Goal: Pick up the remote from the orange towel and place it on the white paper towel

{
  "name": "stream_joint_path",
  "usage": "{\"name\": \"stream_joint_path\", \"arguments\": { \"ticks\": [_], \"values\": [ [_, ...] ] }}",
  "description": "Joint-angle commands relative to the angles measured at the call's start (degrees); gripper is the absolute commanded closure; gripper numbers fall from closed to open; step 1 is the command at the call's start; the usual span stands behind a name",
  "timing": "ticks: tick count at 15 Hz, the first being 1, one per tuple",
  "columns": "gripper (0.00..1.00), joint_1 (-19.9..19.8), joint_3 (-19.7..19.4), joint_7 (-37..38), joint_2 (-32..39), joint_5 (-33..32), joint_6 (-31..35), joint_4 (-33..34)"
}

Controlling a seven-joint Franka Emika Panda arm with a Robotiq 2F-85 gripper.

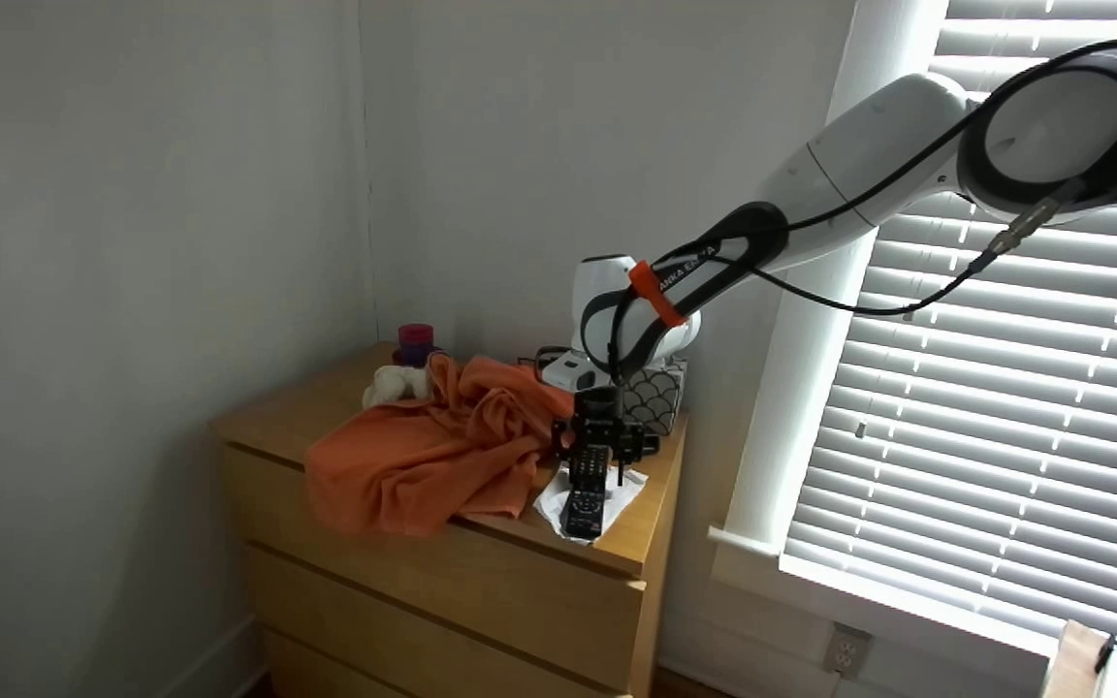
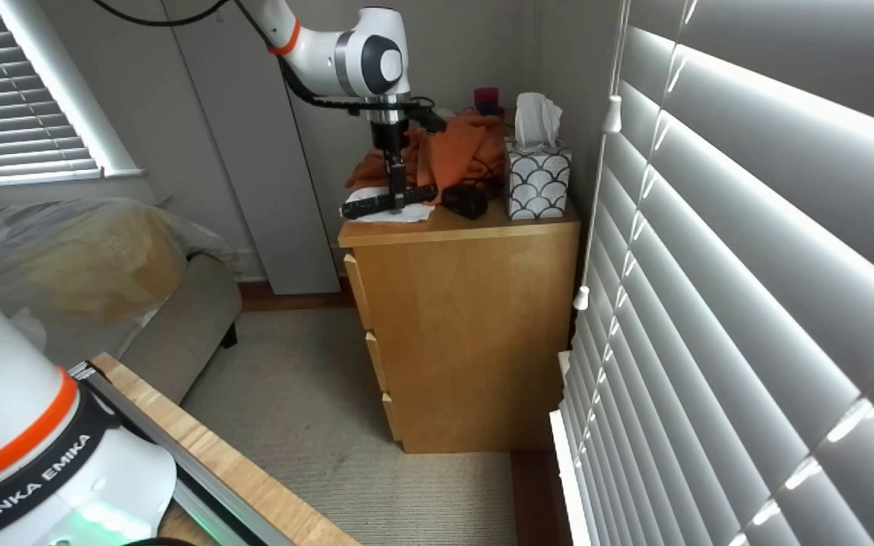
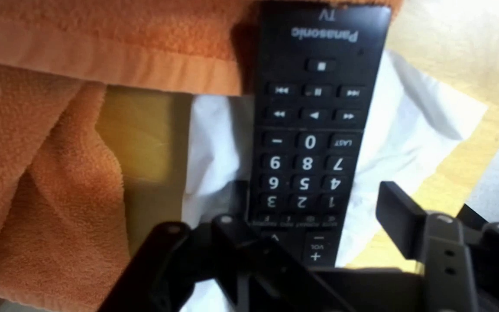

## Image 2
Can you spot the wooden edged robot table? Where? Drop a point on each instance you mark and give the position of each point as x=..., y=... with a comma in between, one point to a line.
x=226, y=460

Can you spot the dark red candle jar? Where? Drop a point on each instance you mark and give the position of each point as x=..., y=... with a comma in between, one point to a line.
x=487, y=102

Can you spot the large white window blinds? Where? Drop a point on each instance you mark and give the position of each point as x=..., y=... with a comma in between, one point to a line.
x=760, y=306

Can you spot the small white window blinds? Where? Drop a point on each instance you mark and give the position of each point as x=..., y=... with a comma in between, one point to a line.
x=1, y=110

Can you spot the grey upholstered bench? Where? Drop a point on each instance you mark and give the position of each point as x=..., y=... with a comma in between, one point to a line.
x=189, y=335

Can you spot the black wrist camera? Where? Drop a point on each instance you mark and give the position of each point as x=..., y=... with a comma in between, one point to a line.
x=429, y=118

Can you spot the light wooden dresser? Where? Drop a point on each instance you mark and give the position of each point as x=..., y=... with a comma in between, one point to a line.
x=469, y=335

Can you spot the orange towel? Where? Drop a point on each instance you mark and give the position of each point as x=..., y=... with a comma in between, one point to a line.
x=461, y=152

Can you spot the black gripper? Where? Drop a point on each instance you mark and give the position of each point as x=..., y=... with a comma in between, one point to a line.
x=396, y=148

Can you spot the brown wooden baseboard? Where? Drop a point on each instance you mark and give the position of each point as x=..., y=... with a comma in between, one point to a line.
x=289, y=297

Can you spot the white paper towel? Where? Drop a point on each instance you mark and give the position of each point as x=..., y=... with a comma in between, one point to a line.
x=403, y=215

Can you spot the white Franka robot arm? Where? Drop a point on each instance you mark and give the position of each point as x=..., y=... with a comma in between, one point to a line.
x=355, y=63

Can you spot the black TV remote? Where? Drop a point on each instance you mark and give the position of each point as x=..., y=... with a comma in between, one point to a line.
x=364, y=204

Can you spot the beige cushion bed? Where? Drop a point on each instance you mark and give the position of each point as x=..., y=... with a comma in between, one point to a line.
x=83, y=267

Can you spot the small black button device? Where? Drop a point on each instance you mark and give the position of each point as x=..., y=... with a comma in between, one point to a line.
x=469, y=203

